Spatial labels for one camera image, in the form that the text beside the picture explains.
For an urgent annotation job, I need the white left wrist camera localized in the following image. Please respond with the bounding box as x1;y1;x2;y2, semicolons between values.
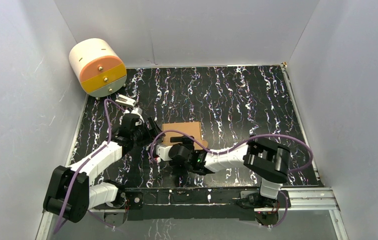
130;107;144;121

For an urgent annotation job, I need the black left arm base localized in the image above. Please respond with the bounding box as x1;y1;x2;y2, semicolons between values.
89;183;143;228

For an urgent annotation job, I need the aluminium front rail frame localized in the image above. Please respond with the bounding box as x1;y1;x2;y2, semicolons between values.
36;186;348;240

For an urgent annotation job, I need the white stapler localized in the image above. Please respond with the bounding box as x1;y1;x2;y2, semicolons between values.
115;94;137;108

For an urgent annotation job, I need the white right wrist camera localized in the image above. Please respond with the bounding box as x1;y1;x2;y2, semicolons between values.
154;144;172;163

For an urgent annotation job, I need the brown cardboard box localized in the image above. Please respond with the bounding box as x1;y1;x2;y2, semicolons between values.
162;121;208;148

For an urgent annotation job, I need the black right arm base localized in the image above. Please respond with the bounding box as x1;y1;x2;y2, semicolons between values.
236;190;292;228

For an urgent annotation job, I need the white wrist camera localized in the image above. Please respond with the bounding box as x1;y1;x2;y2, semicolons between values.
154;144;172;163
130;107;144;121

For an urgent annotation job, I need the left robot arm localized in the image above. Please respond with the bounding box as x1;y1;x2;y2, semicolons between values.
43;113;161;223

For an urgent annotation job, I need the round pastel drawer cabinet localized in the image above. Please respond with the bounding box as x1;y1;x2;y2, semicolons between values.
68;38;127;98

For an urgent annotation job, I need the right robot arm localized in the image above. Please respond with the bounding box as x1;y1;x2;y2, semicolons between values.
156;137;291;207

